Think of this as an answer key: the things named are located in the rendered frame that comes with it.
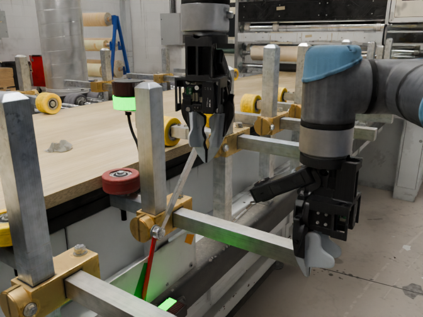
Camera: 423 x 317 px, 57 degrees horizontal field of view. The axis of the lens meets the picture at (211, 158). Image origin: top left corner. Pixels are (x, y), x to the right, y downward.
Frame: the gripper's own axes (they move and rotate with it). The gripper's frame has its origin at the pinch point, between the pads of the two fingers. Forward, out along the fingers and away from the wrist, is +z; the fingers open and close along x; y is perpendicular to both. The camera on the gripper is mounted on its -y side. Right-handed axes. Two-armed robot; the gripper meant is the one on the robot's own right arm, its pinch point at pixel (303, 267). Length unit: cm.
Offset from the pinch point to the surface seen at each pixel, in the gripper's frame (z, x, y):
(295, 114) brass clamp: -12, 66, -28
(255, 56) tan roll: -22, 251, -139
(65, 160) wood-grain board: -9, 0, -61
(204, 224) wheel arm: -3.5, -1.5, -18.6
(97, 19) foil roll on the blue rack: -76, 467, -579
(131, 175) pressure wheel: -8.9, 0.4, -38.8
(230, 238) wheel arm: -2.4, -1.5, -13.1
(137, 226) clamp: -3.3, -8.5, -29.0
